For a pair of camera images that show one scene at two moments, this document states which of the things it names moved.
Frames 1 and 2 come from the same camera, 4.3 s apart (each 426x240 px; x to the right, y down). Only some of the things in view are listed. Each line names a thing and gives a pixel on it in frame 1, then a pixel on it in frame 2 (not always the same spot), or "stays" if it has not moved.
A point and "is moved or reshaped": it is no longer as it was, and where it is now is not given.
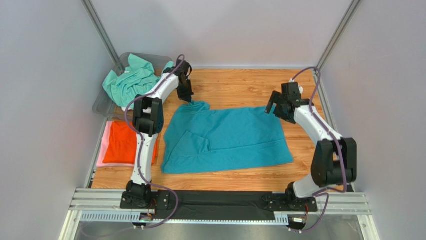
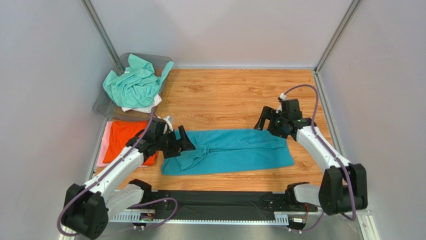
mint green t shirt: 137,78 stays
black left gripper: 186,96 -> 185,143
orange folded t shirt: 121,145 stays
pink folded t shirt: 100,162 stays
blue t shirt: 198,139 is moved or reshaped
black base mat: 212,205 stays
